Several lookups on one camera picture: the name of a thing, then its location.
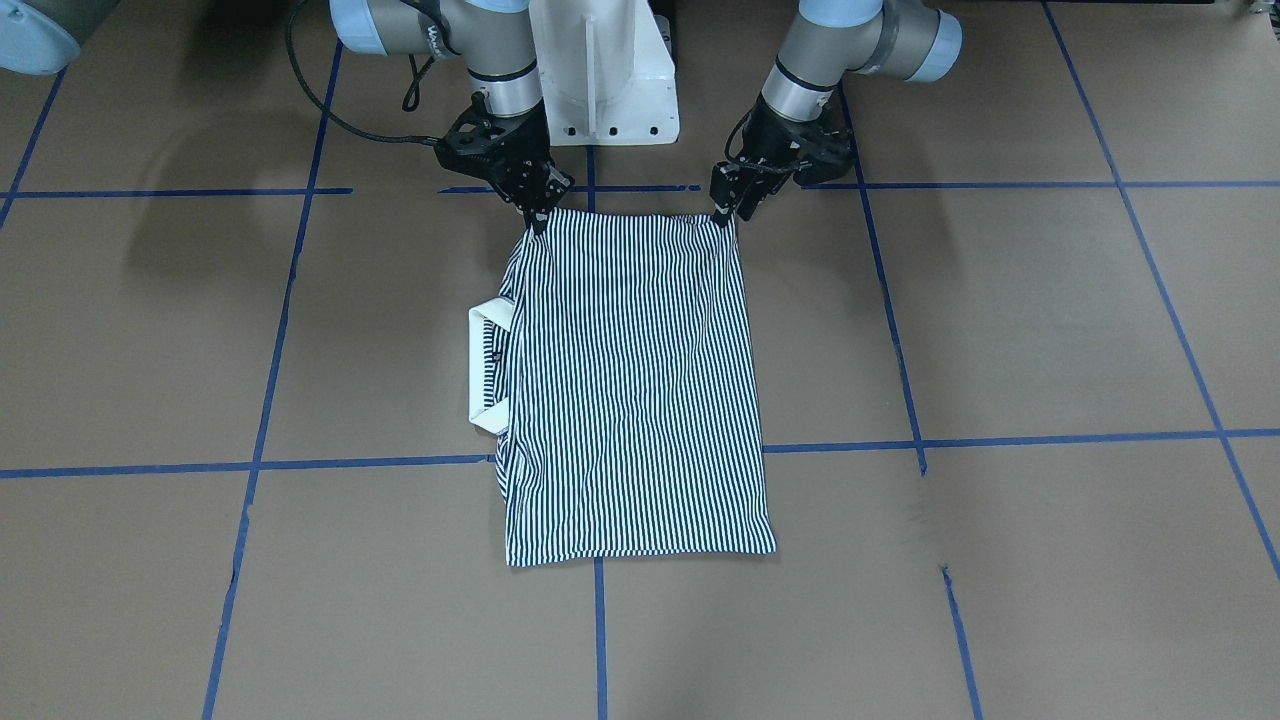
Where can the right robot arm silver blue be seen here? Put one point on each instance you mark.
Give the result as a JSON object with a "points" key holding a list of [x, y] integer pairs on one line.
{"points": [[492, 38]]}

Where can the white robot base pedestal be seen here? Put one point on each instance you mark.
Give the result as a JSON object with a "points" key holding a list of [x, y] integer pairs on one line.
{"points": [[607, 75]]}

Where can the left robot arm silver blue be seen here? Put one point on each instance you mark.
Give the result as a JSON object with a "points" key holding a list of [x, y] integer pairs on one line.
{"points": [[905, 40]]}

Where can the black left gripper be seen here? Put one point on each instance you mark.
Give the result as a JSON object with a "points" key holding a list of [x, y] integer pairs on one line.
{"points": [[768, 137]]}

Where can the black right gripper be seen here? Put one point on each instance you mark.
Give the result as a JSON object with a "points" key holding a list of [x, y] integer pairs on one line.
{"points": [[526, 140]]}

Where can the striped polo shirt white collar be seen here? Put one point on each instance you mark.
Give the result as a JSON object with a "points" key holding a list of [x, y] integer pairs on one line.
{"points": [[615, 371]]}

